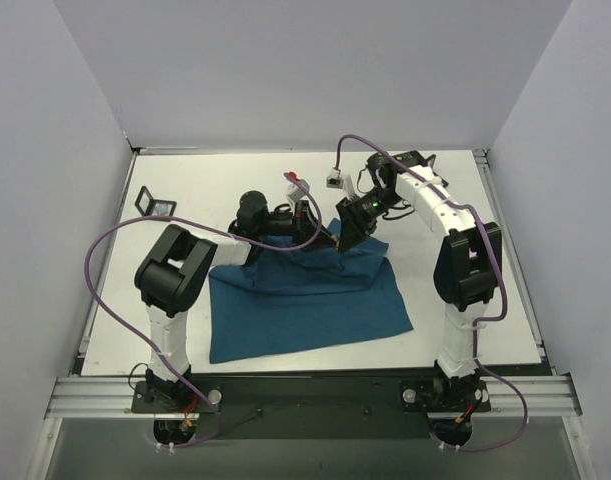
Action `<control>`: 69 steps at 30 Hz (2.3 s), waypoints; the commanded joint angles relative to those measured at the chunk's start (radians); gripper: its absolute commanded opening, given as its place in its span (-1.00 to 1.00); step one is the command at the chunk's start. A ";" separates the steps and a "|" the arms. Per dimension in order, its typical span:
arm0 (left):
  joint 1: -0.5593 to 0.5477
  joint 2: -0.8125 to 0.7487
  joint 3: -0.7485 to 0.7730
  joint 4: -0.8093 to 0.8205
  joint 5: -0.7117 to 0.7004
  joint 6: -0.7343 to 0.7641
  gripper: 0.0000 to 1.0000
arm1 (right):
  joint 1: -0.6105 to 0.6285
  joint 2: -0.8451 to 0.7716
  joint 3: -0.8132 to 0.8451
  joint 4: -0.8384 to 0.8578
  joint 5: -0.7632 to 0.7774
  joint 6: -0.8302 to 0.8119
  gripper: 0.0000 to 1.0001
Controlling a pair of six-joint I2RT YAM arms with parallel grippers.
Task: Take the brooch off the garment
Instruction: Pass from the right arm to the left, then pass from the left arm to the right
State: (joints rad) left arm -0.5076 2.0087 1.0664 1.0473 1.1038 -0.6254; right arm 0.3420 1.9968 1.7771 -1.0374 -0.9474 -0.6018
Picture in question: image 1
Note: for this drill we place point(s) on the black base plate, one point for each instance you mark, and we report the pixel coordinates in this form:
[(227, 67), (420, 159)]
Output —
[(337, 405)]

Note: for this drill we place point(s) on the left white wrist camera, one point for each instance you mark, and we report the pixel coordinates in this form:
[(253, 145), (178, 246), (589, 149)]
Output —
[(297, 188)]

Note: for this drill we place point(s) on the black display box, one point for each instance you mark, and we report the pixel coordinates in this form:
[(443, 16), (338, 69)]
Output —
[(430, 161), (145, 203)]

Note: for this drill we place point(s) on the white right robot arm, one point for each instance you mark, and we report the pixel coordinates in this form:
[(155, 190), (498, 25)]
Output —
[(469, 261)]

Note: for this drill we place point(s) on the aluminium frame rail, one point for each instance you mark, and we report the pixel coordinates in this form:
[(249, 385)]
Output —
[(91, 398)]

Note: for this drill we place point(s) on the right black display box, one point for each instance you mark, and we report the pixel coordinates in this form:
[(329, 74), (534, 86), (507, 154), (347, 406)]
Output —
[(430, 161)]

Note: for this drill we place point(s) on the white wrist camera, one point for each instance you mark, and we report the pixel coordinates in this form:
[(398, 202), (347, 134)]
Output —
[(297, 188), (343, 181)]

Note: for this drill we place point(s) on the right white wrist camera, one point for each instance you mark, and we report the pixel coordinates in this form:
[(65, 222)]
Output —
[(343, 181)]

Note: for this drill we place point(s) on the silver blue leaf brooch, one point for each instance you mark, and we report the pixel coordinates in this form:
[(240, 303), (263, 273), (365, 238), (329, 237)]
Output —
[(160, 210)]

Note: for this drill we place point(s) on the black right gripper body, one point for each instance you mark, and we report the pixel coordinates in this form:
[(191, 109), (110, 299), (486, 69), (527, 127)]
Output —
[(353, 220)]

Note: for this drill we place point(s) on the blue t-shirt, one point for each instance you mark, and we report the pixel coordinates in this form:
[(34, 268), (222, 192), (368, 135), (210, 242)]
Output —
[(293, 301)]

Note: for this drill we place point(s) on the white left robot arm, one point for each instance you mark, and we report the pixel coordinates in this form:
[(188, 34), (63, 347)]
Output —
[(172, 275)]

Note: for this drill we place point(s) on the left black display box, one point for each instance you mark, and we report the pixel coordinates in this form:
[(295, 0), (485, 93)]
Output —
[(145, 203)]

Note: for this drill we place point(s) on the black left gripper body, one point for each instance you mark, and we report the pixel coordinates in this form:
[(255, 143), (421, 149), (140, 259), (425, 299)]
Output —
[(305, 222)]

